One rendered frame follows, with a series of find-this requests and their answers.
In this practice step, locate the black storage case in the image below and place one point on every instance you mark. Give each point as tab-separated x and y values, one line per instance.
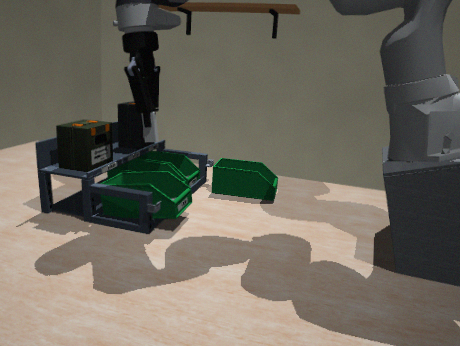
130	127

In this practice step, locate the dark grey metal shelf rack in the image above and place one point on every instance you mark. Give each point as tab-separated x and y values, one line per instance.
85	205

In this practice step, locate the green bin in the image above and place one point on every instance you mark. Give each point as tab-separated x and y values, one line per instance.
179	162
162	184
143	166
244	179

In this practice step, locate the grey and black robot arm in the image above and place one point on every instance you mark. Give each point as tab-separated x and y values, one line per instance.
424	115

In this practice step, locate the dark green tool case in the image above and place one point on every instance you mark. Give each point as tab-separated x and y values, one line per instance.
84	146

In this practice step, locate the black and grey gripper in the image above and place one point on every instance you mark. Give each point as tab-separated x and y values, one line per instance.
141	45

